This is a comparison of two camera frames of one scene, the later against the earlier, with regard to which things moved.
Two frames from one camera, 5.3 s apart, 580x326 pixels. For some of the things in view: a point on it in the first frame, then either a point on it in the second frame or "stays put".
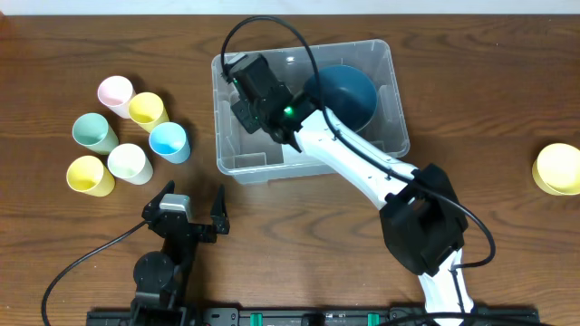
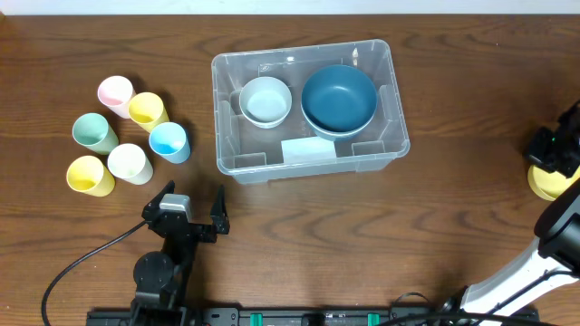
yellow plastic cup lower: [88, 175] stays put
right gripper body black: [246, 111] to [545, 154]
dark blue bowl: [349, 94] stays put
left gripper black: [189, 227] stays put
